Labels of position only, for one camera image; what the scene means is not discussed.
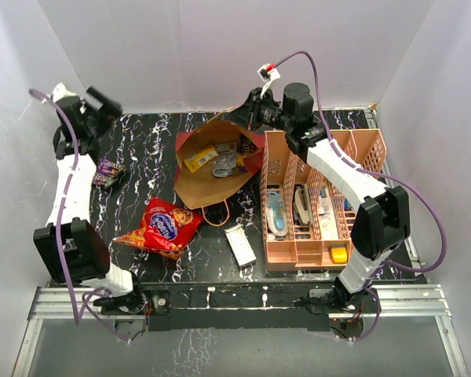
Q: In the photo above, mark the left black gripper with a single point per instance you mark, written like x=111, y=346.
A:
x=113, y=110

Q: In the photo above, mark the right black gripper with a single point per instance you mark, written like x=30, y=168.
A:
x=247, y=115

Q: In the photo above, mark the dark silver snack wrapper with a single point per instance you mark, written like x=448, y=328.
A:
x=224, y=164

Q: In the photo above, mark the yellow candy bar wrapper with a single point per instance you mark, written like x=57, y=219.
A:
x=201, y=158

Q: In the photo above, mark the purple candy bar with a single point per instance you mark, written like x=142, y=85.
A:
x=110, y=169

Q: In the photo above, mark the red brown paper bag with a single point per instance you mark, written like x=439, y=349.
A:
x=201, y=189

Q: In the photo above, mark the red cookie snack bag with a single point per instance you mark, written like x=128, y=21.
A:
x=165, y=229

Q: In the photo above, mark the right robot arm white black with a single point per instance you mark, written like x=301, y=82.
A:
x=382, y=220

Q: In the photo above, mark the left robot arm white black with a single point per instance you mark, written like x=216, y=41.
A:
x=70, y=247

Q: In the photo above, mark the beige stapler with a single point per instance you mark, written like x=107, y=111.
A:
x=302, y=205

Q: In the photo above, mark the pink plastic desk organizer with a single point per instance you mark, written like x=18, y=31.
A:
x=303, y=248

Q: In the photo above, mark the white rectangular box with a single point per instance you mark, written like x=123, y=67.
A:
x=240, y=245

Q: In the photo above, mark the white packet in organizer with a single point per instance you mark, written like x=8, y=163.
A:
x=328, y=223

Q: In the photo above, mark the yellow tape measure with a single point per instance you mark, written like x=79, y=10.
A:
x=339, y=254

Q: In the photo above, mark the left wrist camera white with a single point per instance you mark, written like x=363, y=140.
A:
x=61, y=92

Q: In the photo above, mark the aluminium rail frame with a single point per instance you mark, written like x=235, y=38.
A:
x=220, y=320

